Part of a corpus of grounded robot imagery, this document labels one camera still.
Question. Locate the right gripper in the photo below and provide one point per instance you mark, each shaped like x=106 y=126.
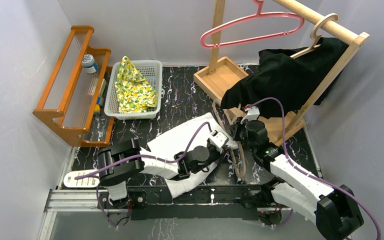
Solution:
x=238 y=121

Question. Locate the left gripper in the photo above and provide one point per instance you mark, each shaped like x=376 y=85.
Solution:
x=226 y=145

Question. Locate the white cloth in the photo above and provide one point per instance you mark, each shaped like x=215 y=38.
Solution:
x=187 y=150

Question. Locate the black skirt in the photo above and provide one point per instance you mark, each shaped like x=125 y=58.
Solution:
x=285 y=83

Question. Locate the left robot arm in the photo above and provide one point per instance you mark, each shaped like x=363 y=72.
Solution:
x=118 y=163

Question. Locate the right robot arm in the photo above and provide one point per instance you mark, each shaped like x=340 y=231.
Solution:
x=333 y=209

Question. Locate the pink hanger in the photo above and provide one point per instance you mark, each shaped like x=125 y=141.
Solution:
x=258 y=26

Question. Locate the wooden clothes rack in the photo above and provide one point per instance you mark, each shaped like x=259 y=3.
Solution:
x=222 y=73

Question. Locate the yellow green patterned cloth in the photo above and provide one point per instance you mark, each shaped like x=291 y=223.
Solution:
x=134 y=94

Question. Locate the white plastic basket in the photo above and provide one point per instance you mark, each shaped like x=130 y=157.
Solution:
x=152 y=71

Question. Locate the orange wooden shelf rack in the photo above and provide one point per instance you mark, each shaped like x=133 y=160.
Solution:
x=68 y=102

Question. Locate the small white blue jar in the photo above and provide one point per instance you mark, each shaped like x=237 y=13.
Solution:
x=89 y=64

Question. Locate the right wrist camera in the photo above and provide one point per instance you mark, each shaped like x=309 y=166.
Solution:
x=251 y=114

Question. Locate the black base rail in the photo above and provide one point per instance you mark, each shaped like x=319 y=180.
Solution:
x=203 y=202

